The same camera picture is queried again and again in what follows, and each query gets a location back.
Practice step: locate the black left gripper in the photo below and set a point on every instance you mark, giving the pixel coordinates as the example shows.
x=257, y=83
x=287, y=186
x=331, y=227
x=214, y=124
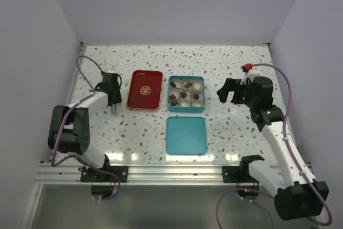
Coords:
x=118, y=99

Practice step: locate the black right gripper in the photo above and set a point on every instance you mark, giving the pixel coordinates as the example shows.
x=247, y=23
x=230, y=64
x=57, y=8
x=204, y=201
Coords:
x=230, y=85

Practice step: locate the metal tongs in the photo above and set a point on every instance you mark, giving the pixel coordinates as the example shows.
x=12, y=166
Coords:
x=114, y=108

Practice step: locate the white square chocolate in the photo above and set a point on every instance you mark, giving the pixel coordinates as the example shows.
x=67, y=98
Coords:
x=197, y=87

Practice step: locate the dark brown square chocolate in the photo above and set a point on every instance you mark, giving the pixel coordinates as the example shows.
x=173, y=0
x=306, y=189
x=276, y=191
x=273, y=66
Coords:
x=196, y=96

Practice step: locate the milk chocolate rectangular piece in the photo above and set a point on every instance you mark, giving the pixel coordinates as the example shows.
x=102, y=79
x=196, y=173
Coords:
x=188, y=84

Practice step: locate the teal tin box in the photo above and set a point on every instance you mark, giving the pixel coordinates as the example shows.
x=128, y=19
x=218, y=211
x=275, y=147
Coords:
x=184, y=110

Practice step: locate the dark square ridged chocolate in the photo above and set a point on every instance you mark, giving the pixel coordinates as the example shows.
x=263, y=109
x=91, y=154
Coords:
x=183, y=94

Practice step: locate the dark round chocolate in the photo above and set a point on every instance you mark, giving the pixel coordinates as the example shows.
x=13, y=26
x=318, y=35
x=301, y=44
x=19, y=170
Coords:
x=172, y=97

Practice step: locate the teal tin lid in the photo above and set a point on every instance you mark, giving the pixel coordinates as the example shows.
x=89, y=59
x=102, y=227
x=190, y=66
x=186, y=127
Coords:
x=186, y=136

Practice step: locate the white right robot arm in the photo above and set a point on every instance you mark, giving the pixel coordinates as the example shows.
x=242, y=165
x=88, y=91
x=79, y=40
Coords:
x=296, y=191

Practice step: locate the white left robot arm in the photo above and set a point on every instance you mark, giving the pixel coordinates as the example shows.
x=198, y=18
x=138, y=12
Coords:
x=69, y=132

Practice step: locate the red lacquer tray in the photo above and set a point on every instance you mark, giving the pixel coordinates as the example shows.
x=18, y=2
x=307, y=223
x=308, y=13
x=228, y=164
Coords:
x=145, y=90

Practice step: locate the white paper cup liners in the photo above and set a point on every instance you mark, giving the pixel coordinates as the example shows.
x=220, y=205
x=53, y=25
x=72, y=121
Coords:
x=180, y=83

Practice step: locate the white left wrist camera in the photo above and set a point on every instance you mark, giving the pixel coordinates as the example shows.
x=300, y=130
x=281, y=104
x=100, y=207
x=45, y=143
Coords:
x=109, y=71

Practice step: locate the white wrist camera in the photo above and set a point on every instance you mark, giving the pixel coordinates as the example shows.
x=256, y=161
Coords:
x=109, y=71
x=250, y=72

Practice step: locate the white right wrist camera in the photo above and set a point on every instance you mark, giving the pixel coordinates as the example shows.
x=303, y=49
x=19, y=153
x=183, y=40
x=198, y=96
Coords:
x=250, y=72

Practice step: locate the aluminium table frame rail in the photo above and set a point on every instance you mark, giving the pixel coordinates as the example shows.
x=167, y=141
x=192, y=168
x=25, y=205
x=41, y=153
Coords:
x=76, y=63

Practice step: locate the front aluminium mounting rail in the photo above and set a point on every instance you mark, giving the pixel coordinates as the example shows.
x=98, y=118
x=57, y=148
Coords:
x=139, y=175

